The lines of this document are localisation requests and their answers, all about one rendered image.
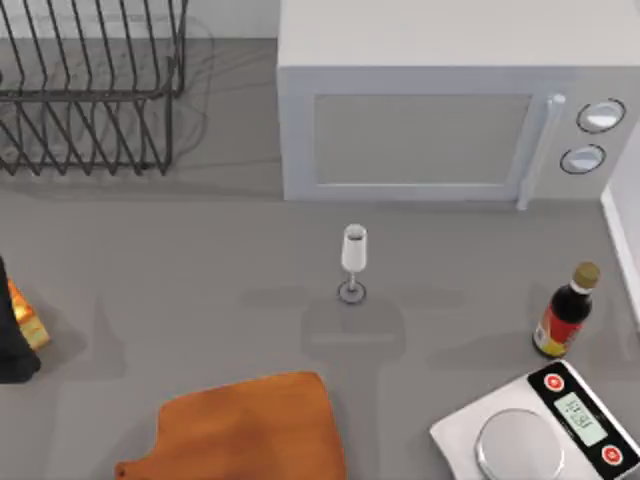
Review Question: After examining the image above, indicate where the white champagne glass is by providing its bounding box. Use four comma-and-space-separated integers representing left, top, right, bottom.
337, 223, 369, 305

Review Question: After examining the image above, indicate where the pale microwave door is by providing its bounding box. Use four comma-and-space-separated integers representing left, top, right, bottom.
286, 67, 551, 202

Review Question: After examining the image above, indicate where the orange wooden cutting board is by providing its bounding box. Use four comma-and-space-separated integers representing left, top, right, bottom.
113, 370, 348, 480

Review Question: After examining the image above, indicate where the pale microwave oven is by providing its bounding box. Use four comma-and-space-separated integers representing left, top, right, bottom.
276, 0, 640, 211

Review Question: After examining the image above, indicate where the dark sauce bottle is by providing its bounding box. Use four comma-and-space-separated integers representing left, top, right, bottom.
531, 261, 601, 359

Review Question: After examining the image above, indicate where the small microwave knob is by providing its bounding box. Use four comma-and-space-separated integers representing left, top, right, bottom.
559, 144, 608, 175

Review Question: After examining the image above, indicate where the white kitchen scale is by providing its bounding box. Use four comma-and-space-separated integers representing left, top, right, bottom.
428, 359, 640, 480

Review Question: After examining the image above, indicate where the orange box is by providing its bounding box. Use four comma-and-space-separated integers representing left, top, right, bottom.
6, 278, 53, 351

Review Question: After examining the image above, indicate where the large microwave knob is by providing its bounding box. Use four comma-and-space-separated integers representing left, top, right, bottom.
576, 98, 627, 134

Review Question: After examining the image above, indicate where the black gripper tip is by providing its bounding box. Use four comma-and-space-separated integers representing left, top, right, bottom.
0, 255, 42, 385

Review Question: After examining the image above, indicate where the pale microwave door handle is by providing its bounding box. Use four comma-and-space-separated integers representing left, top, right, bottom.
516, 92, 567, 211

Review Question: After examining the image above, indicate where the dark wire dish rack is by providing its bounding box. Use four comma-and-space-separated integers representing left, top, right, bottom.
0, 0, 190, 177

